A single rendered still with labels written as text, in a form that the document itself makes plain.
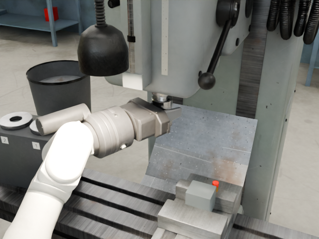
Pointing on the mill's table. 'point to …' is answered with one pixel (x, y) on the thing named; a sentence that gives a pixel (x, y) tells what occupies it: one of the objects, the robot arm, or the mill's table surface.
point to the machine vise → (221, 208)
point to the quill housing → (176, 44)
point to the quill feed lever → (225, 13)
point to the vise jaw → (192, 221)
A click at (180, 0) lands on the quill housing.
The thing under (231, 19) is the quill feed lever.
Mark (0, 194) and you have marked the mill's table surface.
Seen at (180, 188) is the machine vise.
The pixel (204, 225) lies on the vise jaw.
